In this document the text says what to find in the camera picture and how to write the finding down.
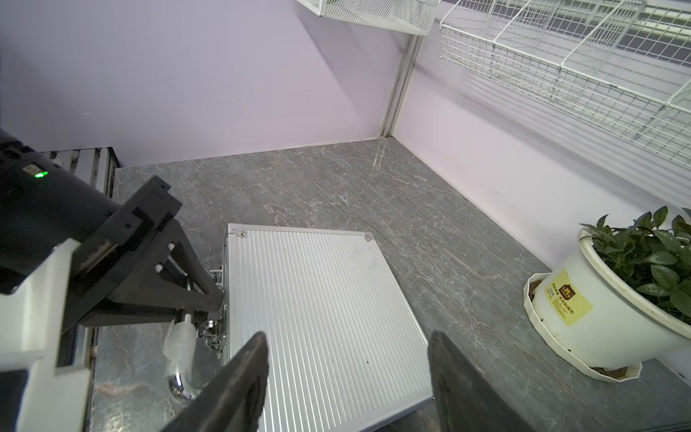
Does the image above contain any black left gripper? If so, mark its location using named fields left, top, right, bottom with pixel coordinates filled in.
left=63, top=176, right=223, bottom=329

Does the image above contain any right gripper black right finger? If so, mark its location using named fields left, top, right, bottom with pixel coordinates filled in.
left=428, top=330, right=534, bottom=431

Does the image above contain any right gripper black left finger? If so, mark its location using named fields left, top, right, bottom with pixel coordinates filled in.
left=163, top=331, right=269, bottom=431

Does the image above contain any silver aluminium poker case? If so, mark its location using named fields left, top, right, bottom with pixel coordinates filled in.
left=161, top=222, right=435, bottom=432

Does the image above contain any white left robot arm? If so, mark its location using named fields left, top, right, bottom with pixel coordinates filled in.
left=1, top=132, right=223, bottom=329

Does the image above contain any white plant pot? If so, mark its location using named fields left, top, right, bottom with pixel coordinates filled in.
left=524, top=230, right=690, bottom=382

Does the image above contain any white pot saucer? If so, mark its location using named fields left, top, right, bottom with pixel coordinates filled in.
left=522, top=272, right=643, bottom=384

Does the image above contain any green potted plant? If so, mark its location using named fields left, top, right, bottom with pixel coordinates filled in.
left=582, top=206, right=690, bottom=324

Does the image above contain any white wire wall shelf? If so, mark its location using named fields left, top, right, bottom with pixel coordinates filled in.
left=439, top=1, right=690, bottom=167

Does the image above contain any white mesh wall basket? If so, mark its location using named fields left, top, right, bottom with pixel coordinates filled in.
left=297, top=0, right=441, bottom=36

